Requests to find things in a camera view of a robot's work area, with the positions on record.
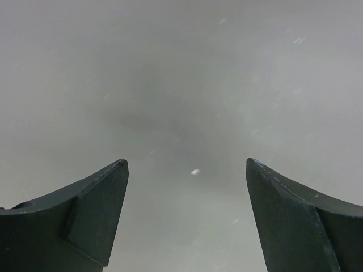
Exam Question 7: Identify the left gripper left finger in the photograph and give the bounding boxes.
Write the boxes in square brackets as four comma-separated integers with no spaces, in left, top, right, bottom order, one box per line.
[1,159,129,271]

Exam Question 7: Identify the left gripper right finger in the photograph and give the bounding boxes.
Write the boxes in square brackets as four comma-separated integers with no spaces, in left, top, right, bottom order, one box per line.
[246,158,362,272]

